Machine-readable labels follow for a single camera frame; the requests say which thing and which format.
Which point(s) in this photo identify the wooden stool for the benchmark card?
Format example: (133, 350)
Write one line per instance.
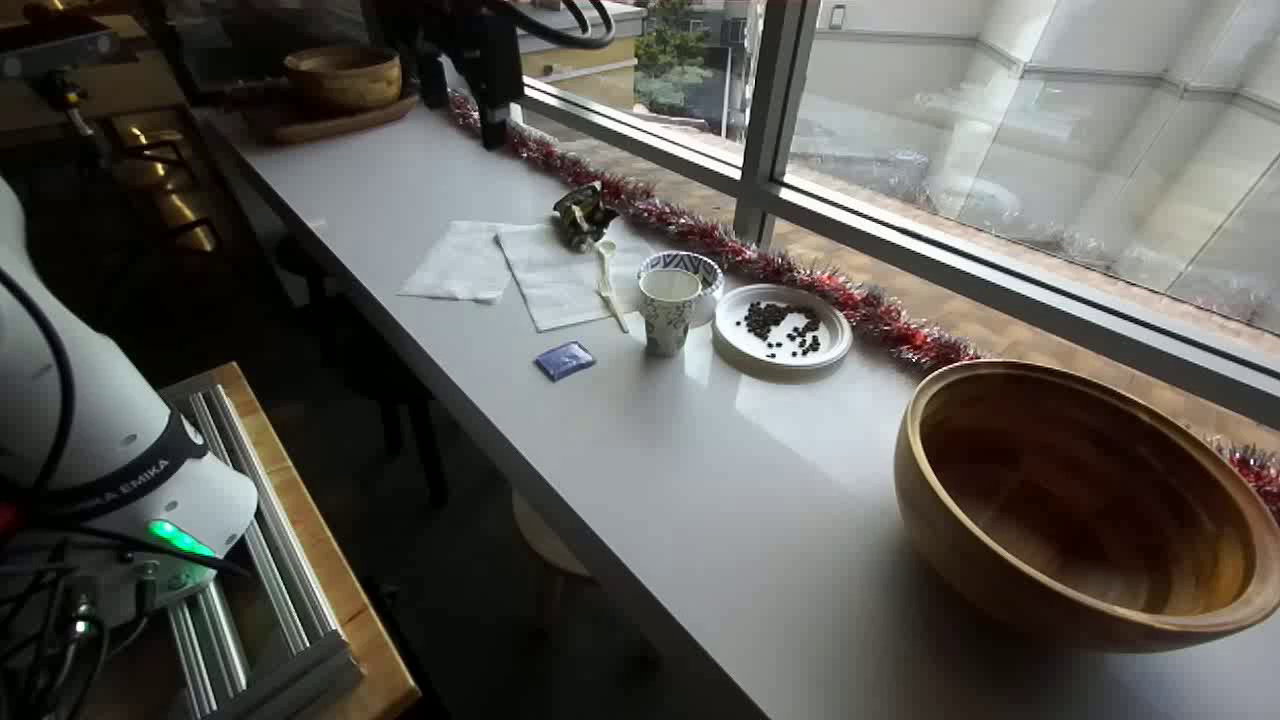
(544, 535)

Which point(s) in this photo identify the grey window frame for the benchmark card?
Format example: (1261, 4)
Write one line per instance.
(782, 104)

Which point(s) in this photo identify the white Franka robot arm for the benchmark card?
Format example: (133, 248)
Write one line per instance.
(93, 403)

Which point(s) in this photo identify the patterned paper cup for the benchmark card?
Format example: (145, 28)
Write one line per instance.
(664, 326)

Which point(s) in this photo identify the aluminium rail frame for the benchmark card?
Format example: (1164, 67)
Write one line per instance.
(287, 585)

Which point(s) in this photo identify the white round plate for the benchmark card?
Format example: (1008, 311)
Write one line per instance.
(735, 343)

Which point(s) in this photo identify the white cup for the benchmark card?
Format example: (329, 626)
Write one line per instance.
(707, 274)

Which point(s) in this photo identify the large wooden bowl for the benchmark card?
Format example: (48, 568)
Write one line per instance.
(963, 535)

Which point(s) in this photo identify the gold metal rack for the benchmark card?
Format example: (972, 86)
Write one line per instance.
(167, 202)

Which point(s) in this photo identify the light wooden table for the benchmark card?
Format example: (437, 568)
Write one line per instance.
(357, 635)

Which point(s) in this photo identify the small blue square packet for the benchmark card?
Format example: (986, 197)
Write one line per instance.
(564, 361)

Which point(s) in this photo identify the white embossed paper towel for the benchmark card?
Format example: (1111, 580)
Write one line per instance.
(552, 282)
(462, 267)

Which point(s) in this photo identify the small wooden bowl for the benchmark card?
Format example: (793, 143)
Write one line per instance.
(345, 81)

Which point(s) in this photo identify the red tinsel garland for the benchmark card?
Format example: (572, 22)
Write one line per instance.
(855, 300)

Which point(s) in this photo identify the dark wooden tray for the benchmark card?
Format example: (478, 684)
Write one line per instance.
(323, 124)

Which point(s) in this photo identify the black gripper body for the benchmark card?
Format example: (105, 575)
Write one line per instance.
(462, 53)

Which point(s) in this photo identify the dark beans pile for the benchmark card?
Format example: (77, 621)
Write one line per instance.
(782, 326)

